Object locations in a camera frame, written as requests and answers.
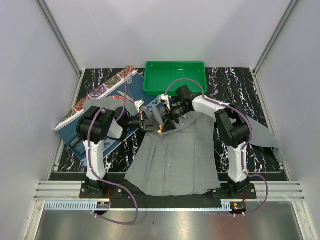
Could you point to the silver table knife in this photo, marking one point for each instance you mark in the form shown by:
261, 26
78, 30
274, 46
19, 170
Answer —
127, 96

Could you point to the frame post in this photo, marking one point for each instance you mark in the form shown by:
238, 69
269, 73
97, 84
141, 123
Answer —
59, 36
276, 33

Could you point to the grey button shirt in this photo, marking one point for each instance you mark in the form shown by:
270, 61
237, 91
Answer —
186, 152

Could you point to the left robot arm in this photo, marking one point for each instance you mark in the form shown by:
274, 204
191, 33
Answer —
93, 128

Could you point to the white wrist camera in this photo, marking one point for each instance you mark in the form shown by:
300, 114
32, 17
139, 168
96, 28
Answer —
138, 105
165, 100

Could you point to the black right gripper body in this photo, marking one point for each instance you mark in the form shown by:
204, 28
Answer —
175, 112

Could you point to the blue patterned placemat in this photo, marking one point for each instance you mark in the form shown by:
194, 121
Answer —
69, 132

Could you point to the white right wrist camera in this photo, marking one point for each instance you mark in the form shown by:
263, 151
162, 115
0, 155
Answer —
165, 100

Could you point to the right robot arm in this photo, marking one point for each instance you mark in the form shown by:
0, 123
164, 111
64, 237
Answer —
234, 130

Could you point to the clear small glass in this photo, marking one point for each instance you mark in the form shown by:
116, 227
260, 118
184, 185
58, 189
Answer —
128, 78

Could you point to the right frame post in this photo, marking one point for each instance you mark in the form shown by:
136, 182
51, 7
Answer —
276, 33

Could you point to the colourful patterned table runner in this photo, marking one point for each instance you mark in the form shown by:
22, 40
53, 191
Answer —
98, 83

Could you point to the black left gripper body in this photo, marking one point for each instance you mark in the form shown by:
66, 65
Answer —
136, 122

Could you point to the gold leaf brooch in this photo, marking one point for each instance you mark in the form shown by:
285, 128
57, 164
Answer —
160, 130

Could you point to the red plate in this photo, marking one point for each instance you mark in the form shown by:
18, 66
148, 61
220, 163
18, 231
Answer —
117, 97

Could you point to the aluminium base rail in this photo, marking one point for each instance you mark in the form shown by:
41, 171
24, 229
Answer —
122, 195

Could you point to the green plastic tray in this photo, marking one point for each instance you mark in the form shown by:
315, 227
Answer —
158, 75

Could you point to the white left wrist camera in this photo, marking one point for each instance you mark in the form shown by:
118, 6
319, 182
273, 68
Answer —
138, 105

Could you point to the left frame post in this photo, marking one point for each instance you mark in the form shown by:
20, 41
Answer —
59, 36

